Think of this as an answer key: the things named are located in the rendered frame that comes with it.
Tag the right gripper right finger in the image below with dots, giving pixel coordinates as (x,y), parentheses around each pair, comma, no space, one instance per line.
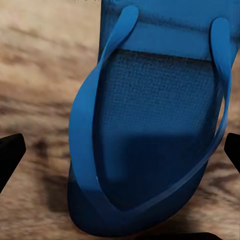
(232,149)

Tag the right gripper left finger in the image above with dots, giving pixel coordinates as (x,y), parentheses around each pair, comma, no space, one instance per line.
(12,149)

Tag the sandal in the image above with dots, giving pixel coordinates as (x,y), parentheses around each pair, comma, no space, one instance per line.
(142,125)

